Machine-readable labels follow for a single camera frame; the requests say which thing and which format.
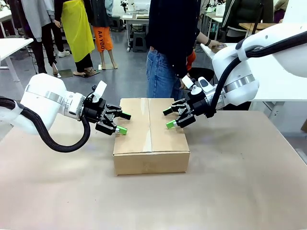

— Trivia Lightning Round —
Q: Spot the black right arm cable sleeve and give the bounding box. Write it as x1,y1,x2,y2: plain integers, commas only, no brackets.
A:
205,31,307,118

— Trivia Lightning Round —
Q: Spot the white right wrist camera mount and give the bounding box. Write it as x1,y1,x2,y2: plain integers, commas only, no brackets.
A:
181,76,202,96

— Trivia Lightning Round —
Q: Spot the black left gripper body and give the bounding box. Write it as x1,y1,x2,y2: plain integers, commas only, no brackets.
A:
83,97,108,124

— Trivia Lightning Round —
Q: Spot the black left arm cable sleeve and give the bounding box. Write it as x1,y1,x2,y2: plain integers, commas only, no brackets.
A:
0,95,92,153

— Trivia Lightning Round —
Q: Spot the mannequin with yellow apron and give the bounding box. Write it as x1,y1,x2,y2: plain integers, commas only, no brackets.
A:
54,0,99,78

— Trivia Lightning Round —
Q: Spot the person in dark sweater, jeans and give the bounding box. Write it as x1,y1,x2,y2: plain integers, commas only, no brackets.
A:
145,0,202,99

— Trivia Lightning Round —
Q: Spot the black lamp pole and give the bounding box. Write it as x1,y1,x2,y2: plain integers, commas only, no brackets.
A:
253,0,262,34

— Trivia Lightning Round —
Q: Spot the person's left hand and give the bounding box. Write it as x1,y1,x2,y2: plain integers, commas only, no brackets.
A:
210,40,227,50

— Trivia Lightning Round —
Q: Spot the black arm cable sleeve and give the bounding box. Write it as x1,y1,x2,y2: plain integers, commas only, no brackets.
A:
205,31,307,118
0,95,92,153

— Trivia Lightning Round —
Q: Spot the person's left forearm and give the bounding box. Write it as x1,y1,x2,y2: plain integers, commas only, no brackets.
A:
196,32,210,46

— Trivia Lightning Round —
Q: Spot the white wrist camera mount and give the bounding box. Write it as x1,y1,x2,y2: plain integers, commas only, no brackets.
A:
92,80,107,104
181,76,202,96

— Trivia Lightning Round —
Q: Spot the brown cardboard box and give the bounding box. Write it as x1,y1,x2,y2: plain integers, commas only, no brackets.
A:
112,97,190,177

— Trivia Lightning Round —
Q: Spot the red orange garment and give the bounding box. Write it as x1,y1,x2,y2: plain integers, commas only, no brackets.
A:
186,50,197,71

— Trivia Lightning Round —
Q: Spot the person with white sneaker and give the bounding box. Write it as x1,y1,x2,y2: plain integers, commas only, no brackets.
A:
49,21,71,58

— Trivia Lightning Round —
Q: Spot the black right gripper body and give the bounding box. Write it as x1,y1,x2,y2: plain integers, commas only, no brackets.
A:
187,92,212,116

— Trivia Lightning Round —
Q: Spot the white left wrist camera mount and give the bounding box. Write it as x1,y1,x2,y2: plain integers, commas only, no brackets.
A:
92,80,107,104

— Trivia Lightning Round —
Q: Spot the white side table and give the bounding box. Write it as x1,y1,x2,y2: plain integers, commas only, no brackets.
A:
0,37,34,82

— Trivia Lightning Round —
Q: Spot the white sewing table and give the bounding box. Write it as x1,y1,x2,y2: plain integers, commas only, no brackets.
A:
122,13,151,52

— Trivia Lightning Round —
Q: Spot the mannequin with orange shorts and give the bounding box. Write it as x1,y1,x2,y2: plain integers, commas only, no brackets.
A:
90,0,118,70

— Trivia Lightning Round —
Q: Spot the black plastic stool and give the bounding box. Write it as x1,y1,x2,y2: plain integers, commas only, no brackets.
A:
132,32,148,53

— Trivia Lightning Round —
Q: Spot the wooden work table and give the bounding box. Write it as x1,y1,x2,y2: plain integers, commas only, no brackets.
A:
239,23,279,36

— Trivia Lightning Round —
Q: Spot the seated person in black jacket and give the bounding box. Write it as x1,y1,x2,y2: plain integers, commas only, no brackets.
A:
222,0,275,44

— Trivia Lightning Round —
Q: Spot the black chair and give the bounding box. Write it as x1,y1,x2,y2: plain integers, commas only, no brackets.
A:
189,67,214,85

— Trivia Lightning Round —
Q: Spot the white plastic basket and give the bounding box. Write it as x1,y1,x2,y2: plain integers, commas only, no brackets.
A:
215,3,227,17

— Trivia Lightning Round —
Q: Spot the dark mannequin base plate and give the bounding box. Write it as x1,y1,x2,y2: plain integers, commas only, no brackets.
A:
57,69,73,79
81,69,100,78

